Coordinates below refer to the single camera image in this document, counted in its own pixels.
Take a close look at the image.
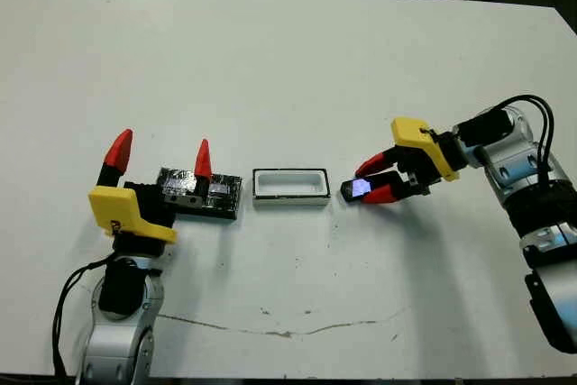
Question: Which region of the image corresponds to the white camera box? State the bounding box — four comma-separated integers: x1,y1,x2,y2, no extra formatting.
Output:
252,167,333,208

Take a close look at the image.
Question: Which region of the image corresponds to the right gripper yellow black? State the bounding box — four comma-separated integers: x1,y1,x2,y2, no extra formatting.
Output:
354,117,461,205

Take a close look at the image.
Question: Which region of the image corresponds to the small black camera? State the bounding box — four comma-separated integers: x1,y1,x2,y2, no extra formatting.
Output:
340,179,375,203

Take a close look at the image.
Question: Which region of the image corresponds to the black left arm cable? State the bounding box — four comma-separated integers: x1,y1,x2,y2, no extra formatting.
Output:
51,254,114,378

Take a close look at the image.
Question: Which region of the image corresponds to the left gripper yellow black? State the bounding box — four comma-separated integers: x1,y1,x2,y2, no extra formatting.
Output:
88,128,213,260

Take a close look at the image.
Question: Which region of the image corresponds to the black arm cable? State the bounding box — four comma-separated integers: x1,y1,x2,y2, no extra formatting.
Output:
51,254,114,378
495,94,556,190

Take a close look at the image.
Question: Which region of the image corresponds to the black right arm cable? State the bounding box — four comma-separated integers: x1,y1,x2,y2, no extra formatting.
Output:
495,94,556,190

